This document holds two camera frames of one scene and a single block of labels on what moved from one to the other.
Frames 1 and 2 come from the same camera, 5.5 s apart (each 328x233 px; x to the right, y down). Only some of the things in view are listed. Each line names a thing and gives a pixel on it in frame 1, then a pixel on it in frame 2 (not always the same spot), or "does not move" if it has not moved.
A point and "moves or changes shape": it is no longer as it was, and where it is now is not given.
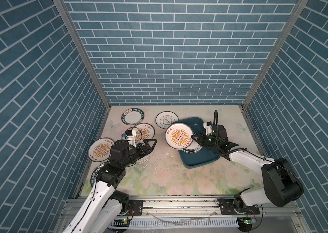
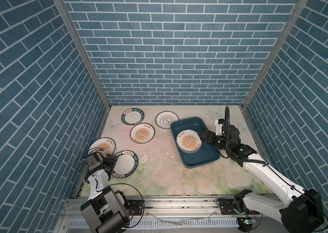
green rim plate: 132,116 does not move
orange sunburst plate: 144,131 does not move
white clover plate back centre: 164,119 does not move
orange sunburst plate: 99,149 does not move
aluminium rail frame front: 202,214 does not move
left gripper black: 147,150 -> 110,162
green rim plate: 93,175 moves or changes shape
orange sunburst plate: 178,136 moves or changes shape
